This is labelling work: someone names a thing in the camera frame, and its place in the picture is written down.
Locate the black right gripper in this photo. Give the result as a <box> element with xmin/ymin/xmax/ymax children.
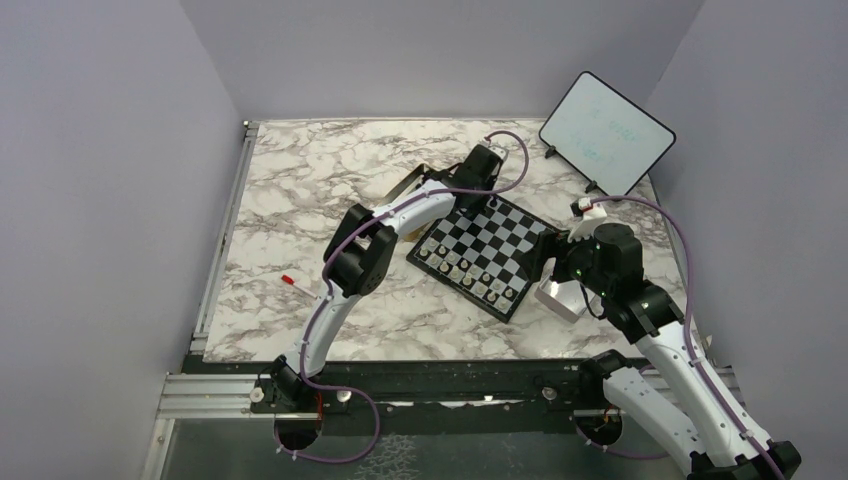
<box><xmin>516</xmin><ymin>222</ymin><xmax>613</xmax><ymax>297</ymax></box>

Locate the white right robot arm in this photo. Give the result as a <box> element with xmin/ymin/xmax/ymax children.
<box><xmin>519</xmin><ymin>223</ymin><xmax>801</xmax><ymax>479</ymax></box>

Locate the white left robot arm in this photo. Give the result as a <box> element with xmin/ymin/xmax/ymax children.
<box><xmin>270</xmin><ymin>143</ymin><xmax>507</xmax><ymax>411</ymax></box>

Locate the silver metal tin lid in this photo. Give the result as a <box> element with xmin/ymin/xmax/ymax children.
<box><xmin>534</xmin><ymin>277</ymin><xmax>594</xmax><ymax>323</ymax></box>

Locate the black and white chessboard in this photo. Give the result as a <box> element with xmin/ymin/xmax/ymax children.
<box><xmin>406</xmin><ymin>196</ymin><xmax>555</xmax><ymax>323</ymax></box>

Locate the yellow metal tin box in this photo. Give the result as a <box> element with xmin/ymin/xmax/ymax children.
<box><xmin>382</xmin><ymin>163</ymin><xmax>444</xmax><ymax>243</ymax></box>

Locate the small whiteboard on stand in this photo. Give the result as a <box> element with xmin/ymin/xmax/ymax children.
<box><xmin>539</xmin><ymin>71</ymin><xmax>677</xmax><ymax>196</ymax></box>

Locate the red and white marker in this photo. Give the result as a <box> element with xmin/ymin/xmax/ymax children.
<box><xmin>281</xmin><ymin>274</ymin><xmax>318</xmax><ymax>299</ymax></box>

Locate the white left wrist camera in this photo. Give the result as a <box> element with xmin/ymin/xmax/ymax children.
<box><xmin>486</xmin><ymin>139</ymin><xmax>509</xmax><ymax>162</ymax></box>

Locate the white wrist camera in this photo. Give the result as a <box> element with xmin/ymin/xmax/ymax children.
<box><xmin>567</xmin><ymin>197</ymin><xmax>608</xmax><ymax>243</ymax></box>
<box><xmin>486</xmin><ymin>139</ymin><xmax>509</xmax><ymax>162</ymax></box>

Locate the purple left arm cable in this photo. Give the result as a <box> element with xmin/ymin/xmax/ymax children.
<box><xmin>274</xmin><ymin>129</ymin><xmax>531</xmax><ymax>465</ymax></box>

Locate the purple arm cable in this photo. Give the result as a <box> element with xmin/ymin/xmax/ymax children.
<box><xmin>576</xmin><ymin>194</ymin><xmax>790</xmax><ymax>480</ymax></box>
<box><xmin>274</xmin><ymin>129</ymin><xmax>531</xmax><ymax>465</ymax></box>

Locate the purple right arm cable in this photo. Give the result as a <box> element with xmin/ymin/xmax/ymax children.
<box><xmin>576</xmin><ymin>194</ymin><xmax>790</xmax><ymax>480</ymax></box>

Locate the aluminium frame rail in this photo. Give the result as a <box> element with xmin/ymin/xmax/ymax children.
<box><xmin>188</xmin><ymin>120</ymin><xmax>261</xmax><ymax>355</ymax></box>

